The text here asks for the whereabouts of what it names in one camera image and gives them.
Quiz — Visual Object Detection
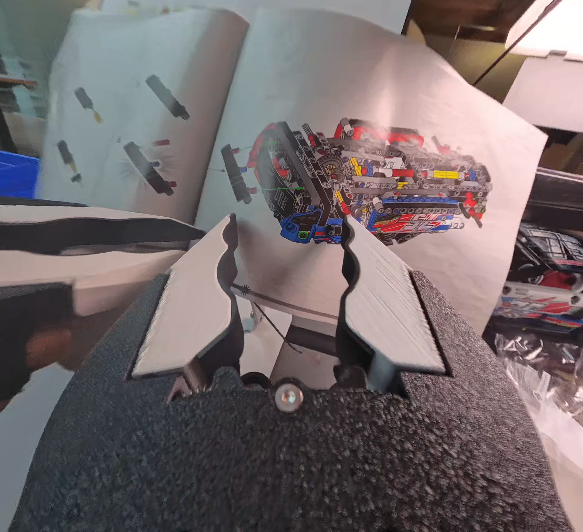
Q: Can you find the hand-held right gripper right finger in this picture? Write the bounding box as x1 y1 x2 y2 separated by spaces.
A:
335 214 447 394

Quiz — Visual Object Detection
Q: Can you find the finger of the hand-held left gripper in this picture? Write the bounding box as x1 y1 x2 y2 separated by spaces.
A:
0 204 206 256
0 245 192 319

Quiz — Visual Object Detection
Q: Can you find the toy brick race car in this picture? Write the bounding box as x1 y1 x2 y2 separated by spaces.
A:
494 221 583 330

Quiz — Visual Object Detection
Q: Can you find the instruction booklet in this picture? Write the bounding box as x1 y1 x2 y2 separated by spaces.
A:
39 6 549 337

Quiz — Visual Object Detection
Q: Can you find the wooden book stand white base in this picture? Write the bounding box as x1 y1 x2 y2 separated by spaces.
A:
230 284 341 380

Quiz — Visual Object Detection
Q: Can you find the black toy set box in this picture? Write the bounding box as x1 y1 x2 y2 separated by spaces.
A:
528 168 583 223

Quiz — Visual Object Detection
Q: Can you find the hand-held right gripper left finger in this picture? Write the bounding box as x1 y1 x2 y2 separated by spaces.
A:
131 213 245 401

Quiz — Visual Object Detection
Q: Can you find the person's left hand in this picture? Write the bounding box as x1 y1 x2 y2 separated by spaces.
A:
25 313 114 373

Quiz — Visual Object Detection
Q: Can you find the grey desk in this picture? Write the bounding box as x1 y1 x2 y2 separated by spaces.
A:
0 361 583 532

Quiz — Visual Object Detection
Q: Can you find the blue plastic bin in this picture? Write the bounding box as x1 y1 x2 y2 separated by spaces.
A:
0 149 42 198

